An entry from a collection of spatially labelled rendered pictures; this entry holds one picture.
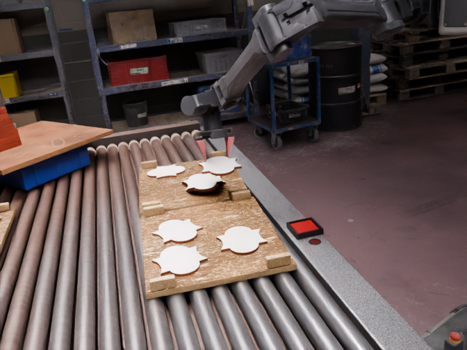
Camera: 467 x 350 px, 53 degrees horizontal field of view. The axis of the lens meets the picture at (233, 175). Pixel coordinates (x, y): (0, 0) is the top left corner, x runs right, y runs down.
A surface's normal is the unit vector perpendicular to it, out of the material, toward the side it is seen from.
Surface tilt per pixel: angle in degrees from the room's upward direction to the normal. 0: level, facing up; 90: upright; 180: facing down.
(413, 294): 0
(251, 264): 0
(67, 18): 90
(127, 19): 98
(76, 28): 90
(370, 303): 0
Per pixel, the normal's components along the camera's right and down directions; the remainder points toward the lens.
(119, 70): 0.29, 0.33
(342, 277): -0.09, -0.93
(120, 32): 0.50, 0.17
